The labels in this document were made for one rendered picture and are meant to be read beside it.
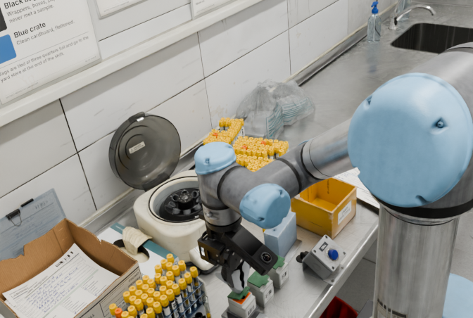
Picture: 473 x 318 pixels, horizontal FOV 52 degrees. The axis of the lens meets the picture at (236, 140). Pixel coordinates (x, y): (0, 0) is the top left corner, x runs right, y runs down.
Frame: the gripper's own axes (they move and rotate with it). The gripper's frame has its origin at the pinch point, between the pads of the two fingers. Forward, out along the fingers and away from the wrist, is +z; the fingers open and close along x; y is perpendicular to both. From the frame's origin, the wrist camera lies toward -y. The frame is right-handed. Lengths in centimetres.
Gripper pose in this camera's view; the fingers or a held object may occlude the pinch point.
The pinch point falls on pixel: (241, 289)
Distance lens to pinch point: 108.5
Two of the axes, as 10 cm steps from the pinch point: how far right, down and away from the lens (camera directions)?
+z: 1.0, 8.5, 5.2
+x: -5.9, 4.8, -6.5
